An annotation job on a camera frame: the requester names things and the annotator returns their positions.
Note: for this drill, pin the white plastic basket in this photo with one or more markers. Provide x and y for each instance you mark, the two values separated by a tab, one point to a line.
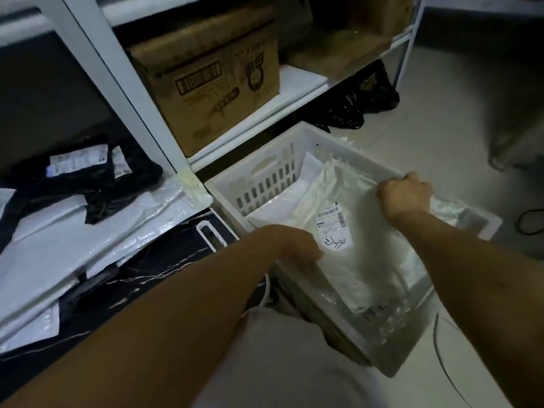
263	174

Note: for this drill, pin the person's left hand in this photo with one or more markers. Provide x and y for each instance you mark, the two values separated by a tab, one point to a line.
297	246

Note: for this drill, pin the black plastic bag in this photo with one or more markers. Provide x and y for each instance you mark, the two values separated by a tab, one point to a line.
357	101

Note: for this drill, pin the cardboard box with black print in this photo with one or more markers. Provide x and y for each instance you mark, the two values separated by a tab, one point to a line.
204	84

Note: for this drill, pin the small brown cardboard box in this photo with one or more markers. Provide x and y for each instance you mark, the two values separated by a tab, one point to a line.
391	14

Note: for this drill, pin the person's right forearm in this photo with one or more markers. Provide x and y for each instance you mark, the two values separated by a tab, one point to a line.
480	284

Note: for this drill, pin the pile of white mailers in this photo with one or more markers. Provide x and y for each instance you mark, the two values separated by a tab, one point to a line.
63	246

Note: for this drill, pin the person's right hand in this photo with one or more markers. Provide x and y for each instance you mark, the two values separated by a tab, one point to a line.
403	197

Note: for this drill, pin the person's white shorts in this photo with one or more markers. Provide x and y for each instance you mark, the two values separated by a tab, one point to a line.
289	365

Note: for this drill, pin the cream mailer with handwritten label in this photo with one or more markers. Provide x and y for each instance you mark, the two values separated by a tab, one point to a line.
374	250

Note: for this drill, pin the white metal shelf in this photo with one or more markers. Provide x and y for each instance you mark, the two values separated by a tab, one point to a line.
293	84

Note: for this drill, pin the person's left forearm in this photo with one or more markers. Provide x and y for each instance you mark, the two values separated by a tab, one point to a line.
161	331

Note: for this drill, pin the dark cardboard box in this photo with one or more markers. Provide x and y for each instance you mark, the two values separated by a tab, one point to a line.
335	55

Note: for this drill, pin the black marble lap table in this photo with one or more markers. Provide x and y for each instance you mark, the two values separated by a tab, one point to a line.
148	271

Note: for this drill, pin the translucent white bubble mailer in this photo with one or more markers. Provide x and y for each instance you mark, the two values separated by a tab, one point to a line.
289	199

